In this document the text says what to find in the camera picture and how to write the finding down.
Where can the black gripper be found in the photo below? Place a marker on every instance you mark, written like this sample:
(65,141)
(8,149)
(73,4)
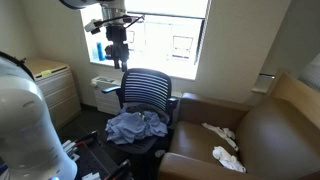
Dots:
(117,43)

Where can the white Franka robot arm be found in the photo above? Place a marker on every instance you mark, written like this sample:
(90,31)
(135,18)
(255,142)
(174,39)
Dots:
(26,126)

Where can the black slatted office chair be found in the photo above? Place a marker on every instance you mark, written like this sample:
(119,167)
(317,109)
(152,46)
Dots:
(146,86)

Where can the crumpled light blue shirt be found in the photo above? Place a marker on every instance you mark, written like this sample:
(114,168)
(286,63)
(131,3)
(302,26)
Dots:
(133,128)

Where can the brown leather sofa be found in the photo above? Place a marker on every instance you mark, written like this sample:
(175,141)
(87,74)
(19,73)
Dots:
(266,140)

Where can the red cap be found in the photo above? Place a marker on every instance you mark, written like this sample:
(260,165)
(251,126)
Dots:
(108,50)

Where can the blue water bottle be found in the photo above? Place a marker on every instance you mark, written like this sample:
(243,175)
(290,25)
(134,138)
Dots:
(100,51)

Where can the light wood drawer cabinet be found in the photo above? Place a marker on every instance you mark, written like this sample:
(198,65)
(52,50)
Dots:
(56,90)

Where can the yellow sticky note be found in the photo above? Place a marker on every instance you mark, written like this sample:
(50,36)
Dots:
(46,72)

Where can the red and black tool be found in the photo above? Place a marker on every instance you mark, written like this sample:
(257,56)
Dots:
(87,137)

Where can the small white floor scrap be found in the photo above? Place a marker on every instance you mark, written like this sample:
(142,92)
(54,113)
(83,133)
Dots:
(160,153)

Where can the black perforated robot table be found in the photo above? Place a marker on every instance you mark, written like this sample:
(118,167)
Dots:
(95,161)

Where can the long white cloth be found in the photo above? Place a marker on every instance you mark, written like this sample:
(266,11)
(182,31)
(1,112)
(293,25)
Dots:
(221,132)

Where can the bunched white cloth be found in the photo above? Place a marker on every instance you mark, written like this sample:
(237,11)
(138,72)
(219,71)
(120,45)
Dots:
(228,159)

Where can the grey striped cushion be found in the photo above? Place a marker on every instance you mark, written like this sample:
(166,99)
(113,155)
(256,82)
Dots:
(311,75)

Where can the white wall radiator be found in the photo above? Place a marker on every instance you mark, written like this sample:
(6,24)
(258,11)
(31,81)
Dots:
(103,96)

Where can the window with dark frame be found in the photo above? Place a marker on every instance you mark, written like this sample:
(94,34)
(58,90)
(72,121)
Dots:
(160,40)

